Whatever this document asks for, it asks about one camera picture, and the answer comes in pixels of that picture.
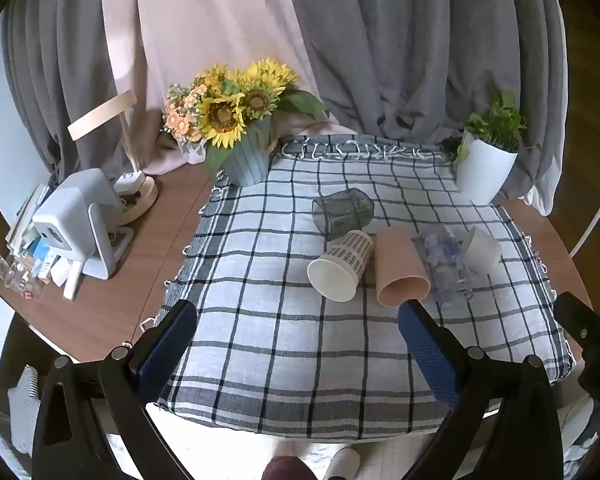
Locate grey transparent glass cup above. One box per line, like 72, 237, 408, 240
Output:
312, 188, 375, 240

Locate pink plastic cup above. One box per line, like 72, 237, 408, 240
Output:
374, 224, 431, 308

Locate small white cup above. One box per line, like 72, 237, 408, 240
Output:
462, 226, 502, 275

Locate checkered paper cup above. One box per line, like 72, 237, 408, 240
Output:
306, 230, 374, 302

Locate white curved floor lamp pole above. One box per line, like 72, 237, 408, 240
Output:
569, 206, 600, 258

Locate clear bottle with blue print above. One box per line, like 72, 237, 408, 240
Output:
415, 224, 474, 307

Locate checkered grey white tablecloth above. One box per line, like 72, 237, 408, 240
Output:
158, 136, 576, 442

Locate wooden desk lamp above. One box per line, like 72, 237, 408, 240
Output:
66, 89, 160, 226

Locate white slipper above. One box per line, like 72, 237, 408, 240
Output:
324, 448, 361, 480

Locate white box device on stand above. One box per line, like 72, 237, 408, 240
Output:
32, 168, 134, 280

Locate clear plastic items on table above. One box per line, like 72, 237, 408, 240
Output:
0, 254, 43, 300

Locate green plant in white pot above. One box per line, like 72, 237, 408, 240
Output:
455, 90, 526, 205

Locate sunflower bouquet in blue pot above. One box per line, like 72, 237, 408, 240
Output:
161, 58, 329, 188

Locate grey curtain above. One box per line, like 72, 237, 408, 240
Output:
3, 0, 568, 214

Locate pink beige curtain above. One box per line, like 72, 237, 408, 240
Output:
102, 0, 360, 176

